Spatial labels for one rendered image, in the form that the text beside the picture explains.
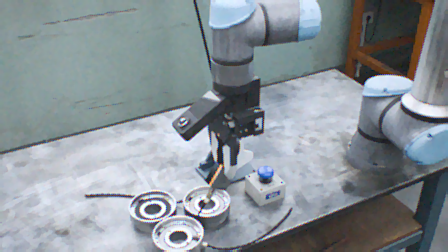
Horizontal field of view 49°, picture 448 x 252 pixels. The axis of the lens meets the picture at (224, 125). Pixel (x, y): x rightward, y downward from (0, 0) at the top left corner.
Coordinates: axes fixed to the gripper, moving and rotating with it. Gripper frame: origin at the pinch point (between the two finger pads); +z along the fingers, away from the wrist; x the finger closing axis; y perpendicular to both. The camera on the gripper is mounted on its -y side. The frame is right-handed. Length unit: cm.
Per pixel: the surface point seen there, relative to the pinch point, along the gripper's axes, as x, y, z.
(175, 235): 3.0, -10.1, 15.1
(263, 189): 3.1, 12.6, 12.3
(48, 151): 51, -25, 17
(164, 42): 165, 60, 44
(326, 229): 8, 39, 42
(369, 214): 6, 55, 42
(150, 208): 13.7, -11.2, 15.2
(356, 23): 145, 183, 51
